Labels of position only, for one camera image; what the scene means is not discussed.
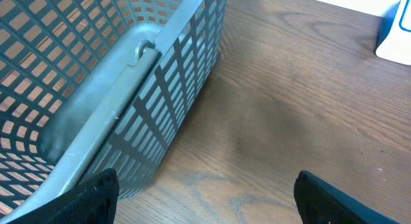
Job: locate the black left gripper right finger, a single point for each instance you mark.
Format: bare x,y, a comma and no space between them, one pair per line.
319,202

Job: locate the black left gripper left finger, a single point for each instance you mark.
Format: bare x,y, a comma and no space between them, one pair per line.
93,201

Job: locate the white barcode scanner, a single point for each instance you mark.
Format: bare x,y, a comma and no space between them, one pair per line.
394,35

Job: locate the grey plastic basket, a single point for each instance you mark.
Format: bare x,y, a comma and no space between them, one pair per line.
91,85

